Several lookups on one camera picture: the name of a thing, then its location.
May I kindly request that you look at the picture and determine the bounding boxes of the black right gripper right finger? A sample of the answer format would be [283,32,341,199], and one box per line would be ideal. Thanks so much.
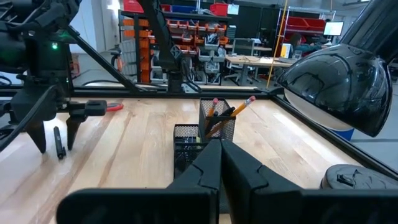
[222,139,304,224]

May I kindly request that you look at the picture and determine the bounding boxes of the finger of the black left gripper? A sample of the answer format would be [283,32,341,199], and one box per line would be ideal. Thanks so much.
[24,120,47,154]
[66,115,87,151]

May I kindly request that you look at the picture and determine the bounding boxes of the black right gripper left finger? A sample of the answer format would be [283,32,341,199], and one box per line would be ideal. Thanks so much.
[149,139,222,224]

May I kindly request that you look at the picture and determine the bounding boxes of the red handled scissors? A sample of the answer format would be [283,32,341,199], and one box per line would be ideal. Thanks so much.
[105,103,124,113]

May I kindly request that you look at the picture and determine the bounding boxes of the orange pencil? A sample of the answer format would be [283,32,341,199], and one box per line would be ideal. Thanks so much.
[205,95,257,139]
[205,98,219,128]

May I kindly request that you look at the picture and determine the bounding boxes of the black mesh desk organizer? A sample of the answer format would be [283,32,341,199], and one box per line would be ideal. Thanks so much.
[172,97,237,180]

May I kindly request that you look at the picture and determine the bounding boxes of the shelf with orange bins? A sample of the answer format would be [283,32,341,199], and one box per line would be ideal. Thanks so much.
[119,9,233,85]

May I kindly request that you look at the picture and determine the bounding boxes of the wooden background desk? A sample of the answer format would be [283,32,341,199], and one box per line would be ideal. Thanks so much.
[224,54,298,87]

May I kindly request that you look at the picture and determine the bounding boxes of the red storage bin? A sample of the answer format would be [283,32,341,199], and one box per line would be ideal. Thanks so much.
[210,2,229,17]
[123,0,144,14]

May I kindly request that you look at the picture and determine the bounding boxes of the dark desk monitor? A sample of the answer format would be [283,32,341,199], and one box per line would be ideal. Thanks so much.
[232,37,264,57]

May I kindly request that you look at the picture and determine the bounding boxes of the black desk lamp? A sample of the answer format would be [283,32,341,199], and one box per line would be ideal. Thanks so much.
[275,0,398,190]

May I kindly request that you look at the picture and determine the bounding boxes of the person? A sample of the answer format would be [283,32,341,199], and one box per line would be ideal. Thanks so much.
[287,32,326,56]

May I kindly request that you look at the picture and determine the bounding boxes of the metal rack with red bins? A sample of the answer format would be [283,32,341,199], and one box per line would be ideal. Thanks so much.
[276,7,336,58]

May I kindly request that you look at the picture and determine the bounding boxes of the lit white monitor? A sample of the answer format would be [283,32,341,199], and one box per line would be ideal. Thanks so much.
[323,21,345,37]

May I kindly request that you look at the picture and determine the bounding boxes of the yellow hanging cable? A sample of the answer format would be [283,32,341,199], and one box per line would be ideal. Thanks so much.
[266,0,289,90]

